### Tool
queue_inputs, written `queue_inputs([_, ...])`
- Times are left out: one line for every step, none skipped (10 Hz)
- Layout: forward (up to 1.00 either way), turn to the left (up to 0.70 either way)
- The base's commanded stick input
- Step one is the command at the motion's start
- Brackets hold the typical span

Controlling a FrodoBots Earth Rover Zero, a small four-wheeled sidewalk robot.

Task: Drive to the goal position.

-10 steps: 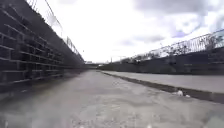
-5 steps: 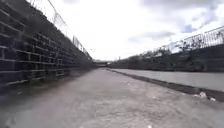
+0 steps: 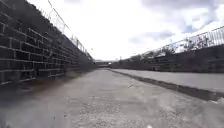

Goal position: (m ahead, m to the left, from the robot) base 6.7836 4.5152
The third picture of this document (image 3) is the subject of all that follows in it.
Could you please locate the grey concrete path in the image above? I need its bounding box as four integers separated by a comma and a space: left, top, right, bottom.
0, 68, 224, 128

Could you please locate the metal railing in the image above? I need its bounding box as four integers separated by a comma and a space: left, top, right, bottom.
34, 0, 96, 63
133, 25, 224, 59

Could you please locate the raised concrete slab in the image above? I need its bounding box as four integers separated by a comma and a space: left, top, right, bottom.
111, 68, 224, 94

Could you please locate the dark brick wall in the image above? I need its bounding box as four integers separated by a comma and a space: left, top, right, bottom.
0, 0, 99, 86

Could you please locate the dark retaining wall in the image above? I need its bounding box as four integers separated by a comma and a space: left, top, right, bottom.
109, 44, 224, 74

